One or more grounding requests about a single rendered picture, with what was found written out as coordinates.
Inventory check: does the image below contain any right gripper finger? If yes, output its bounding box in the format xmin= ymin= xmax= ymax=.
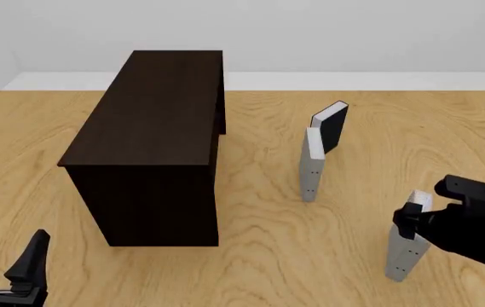
xmin=392 ymin=202 xmax=423 ymax=240

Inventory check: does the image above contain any grey book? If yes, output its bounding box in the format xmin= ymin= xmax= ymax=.
xmin=298 ymin=126 xmax=327 ymax=203
xmin=384 ymin=189 xmax=435 ymax=283

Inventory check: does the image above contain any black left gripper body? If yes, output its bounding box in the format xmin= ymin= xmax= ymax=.
xmin=0 ymin=280 xmax=50 ymax=307

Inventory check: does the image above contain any dark brown wooden cabinet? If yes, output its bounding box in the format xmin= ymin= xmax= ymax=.
xmin=57 ymin=49 xmax=227 ymax=248

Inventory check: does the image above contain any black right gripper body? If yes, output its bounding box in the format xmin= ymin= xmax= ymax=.
xmin=412 ymin=209 xmax=451 ymax=246

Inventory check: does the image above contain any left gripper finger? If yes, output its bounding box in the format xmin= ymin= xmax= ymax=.
xmin=3 ymin=228 xmax=52 ymax=293

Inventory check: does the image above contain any black book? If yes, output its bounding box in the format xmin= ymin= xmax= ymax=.
xmin=309 ymin=100 xmax=349 ymax=156

